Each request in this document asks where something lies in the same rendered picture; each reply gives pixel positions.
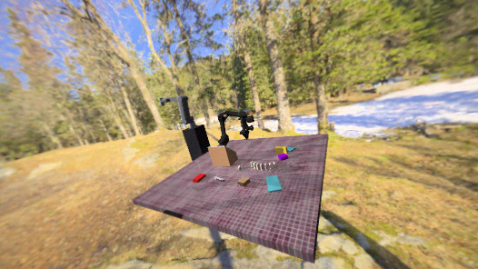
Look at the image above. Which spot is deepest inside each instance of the yellow rectangular block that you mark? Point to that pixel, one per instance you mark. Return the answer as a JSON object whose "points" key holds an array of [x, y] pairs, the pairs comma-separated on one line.
{"points": [[281, 150]]}

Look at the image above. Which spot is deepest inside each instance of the purple rectangular block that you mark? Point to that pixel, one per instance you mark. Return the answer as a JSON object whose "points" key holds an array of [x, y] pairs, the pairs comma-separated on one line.
{"points": [[282, 156]]}

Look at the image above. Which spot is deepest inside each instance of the red rectangular block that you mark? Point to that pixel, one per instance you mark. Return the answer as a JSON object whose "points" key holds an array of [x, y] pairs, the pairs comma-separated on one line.
{"points": [[199, 178]]}

